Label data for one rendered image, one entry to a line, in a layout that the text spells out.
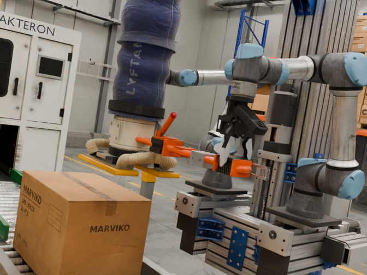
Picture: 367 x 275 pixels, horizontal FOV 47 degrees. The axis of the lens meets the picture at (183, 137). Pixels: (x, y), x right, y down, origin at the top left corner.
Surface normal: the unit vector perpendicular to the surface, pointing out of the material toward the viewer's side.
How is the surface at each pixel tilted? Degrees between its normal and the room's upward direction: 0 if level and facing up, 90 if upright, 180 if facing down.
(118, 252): 90
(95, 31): 90
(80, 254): 90
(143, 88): 75
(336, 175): 102
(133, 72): 108
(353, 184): 97
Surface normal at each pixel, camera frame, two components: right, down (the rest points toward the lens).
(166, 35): 0.72, 0.34
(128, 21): -0.69, 0.07
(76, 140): 0.66, 0.15
